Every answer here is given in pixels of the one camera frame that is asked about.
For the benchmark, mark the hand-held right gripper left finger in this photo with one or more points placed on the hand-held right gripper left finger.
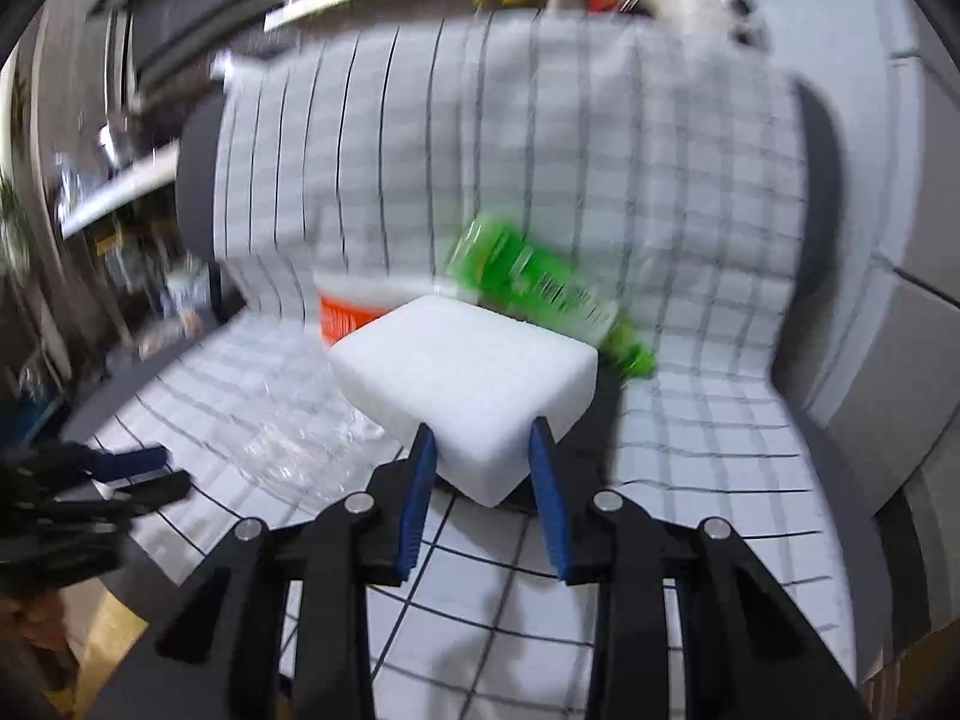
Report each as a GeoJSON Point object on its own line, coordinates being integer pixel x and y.
{"type": "Point", "coordinates": [416, 510]}

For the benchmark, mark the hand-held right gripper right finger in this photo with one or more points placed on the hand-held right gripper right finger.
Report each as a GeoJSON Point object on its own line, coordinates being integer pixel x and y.
{"type": "Point", "coordinates": [551, 510]}

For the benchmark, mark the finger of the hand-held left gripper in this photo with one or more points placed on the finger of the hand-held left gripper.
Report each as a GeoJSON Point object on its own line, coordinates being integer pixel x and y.
{"type": "Point", "coordinates": [135, 461]}
{"type": "Point", "coordinates": [154, 491]}

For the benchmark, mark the clear plastic tray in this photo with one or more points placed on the clear plastic tray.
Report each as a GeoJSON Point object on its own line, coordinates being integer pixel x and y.
{"type": "Point", "coordinates": [300, 427]}

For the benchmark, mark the white foam block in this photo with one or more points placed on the white foam block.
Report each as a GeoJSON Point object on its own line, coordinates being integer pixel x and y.
{"type": "Point", "coordinates": [465, 375]}

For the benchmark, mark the green plastic bottle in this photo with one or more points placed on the green plastic bottle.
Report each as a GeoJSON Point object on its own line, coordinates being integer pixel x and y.
{"type": "Point", "coordinates": [540, 285]}

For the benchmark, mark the person's left hand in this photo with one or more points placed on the person's left hand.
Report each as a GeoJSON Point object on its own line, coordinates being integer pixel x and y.
{"type": "Point", "coordinates": [34, 626]}

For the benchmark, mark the red instant noodle bowl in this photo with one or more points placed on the red instant noodle bowl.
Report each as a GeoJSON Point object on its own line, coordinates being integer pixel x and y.
{"type": "Point", "coordinates": [345, 319]}

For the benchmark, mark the white checkered cloth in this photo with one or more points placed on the white checkered cloth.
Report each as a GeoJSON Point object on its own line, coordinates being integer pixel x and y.
{"type": "Point", "coordinates": [525, 150]}

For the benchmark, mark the brown cardboard box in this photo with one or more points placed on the brown cardboard box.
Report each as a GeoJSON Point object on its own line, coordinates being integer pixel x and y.
{"type": "Point", "coordinates": [915, 675]}

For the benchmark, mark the grey office chair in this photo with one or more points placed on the grey office chair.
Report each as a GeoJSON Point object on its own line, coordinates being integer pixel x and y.
{"type": "Point", "coordinates": [821, 187]}

